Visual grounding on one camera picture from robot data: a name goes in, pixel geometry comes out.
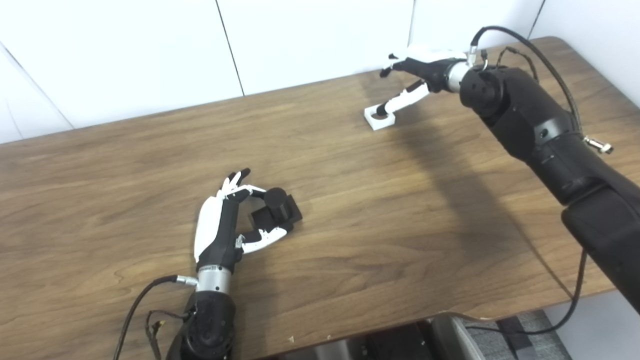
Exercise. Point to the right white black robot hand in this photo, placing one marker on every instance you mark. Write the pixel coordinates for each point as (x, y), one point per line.
(430, 67)

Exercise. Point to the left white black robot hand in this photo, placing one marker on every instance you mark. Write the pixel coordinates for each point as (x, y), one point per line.
(220, 235)

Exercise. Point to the black peg with square base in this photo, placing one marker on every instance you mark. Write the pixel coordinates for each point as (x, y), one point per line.
(280, 207)

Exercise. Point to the white square piece with hole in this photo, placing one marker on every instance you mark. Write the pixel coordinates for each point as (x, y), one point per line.
(380, 122)

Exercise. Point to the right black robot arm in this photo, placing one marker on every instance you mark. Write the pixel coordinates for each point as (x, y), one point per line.
(540, 125)

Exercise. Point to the black robot torso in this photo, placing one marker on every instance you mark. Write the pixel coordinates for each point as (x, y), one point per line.
(400, 342)

